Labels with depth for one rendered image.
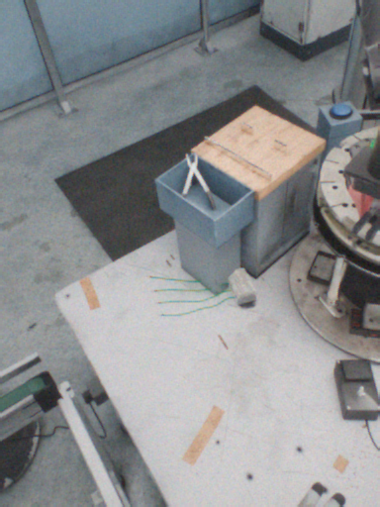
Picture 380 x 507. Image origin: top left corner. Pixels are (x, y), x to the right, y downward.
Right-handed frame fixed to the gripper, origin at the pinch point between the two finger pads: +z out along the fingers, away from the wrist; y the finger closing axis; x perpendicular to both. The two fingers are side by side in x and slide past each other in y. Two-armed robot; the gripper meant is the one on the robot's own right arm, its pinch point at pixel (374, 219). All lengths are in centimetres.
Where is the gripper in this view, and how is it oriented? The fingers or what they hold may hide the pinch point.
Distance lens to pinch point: 81.7
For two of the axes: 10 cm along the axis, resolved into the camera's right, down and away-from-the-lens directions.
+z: 0.4, 6.8, 7.3
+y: 7.8, 4.4, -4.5
